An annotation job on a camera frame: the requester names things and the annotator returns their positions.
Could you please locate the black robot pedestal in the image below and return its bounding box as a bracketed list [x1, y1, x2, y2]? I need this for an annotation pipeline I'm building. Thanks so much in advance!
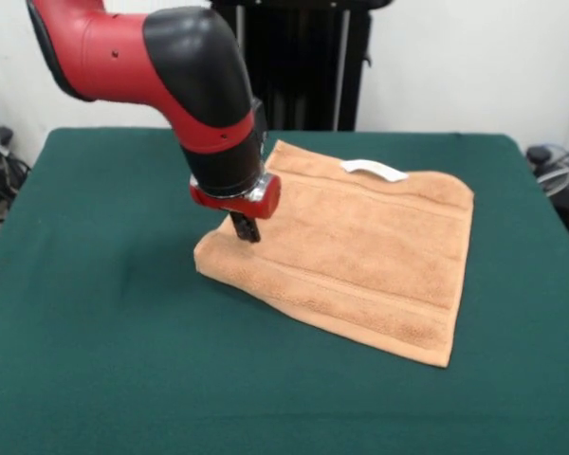
[212, 0, 395, 133]

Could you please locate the dark green table cloth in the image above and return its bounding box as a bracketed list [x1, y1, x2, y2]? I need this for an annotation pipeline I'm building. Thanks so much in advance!
[0, 126, 569, 455]

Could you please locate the tan terry towel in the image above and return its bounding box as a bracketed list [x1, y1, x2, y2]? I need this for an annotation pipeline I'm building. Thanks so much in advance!
[193, 139, 475, 369]

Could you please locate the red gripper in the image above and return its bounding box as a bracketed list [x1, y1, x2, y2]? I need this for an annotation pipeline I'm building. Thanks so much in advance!
[189, 173, 283, 246]

